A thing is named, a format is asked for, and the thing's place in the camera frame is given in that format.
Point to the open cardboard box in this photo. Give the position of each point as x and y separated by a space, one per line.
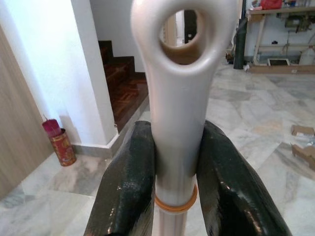
301 129
302 152

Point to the light wooden door panel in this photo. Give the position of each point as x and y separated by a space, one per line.
17 118

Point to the wooden workbench shelf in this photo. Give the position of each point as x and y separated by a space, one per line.
283 46

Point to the red bag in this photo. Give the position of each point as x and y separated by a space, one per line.
270 3

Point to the white picture frame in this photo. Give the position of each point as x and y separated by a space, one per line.
278 62

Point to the white plastic jug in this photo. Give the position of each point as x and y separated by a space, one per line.
306 56

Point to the red incense stick can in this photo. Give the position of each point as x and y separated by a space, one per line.
64 150

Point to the dark wooden staircase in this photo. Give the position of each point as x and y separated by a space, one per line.
123 81

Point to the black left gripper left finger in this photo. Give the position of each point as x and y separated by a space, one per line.
125 182

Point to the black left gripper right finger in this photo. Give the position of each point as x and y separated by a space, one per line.
226 182

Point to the pink incense stick bundle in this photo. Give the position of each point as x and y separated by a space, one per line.
51 125

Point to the dark green rolled mat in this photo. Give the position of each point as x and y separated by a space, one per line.
240 46

